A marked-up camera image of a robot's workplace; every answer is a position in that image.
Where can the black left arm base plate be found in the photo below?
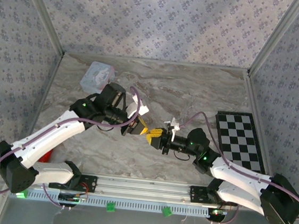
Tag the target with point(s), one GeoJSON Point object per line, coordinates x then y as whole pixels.
{"type": "Point", "coordinates": [88, 183]}

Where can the red triangular bar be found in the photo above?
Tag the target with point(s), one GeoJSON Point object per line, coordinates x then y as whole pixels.
{"type": "Point", "coordinates": [46, 156]}

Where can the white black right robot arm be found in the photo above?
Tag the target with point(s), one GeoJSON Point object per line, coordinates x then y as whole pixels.
{"type": "Point", "coordinates": [238, 180]}

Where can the black left controller board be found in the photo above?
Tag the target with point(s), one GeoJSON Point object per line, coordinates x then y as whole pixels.
{"type": "Point", "coordinates": [72, 199]}

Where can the black white checkered board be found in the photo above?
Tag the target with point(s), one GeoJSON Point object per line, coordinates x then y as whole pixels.
{"type": "Point", "coordinates": [239, 138]}

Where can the aluminium frame post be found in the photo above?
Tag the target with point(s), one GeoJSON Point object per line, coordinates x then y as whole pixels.
{"type": "Point", "coordinates": [277, 37]}
{"type": "Point", "coordinates": [42, 12]}

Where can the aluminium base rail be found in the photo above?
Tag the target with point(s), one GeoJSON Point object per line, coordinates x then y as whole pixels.
{"type": "Point", "coordinates": [141, 188]}

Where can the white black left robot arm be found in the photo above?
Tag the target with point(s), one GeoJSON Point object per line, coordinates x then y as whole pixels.
{"type": "Point", "coordinates": [56, 131]}

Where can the black controller board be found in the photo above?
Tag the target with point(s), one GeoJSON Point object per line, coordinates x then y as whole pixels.
{"type": "Point", "coordinates": [217, 214]}
{"type": "Point", "coordinates": [72, 199]}

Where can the pale blue cartoon tin box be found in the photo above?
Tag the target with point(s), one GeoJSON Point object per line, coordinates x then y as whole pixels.
{"type": "Point", "coordinates": [97, 77]}

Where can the green terminal connector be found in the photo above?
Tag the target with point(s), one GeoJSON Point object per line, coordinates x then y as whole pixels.
{"type": "Point", "coordinates": [110, 207]}
{"type": "Point", "coordinates": [167, 211]}
{"type": "Point", "coordinates": [22, 194]}

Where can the black right controller board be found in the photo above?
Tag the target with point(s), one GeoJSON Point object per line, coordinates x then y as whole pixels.
{"type": "Point", "coordinates": [217, 214]}

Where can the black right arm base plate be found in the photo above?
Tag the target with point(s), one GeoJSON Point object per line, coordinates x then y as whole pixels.
{"type": "Point", "coordinates": [198, 194]}

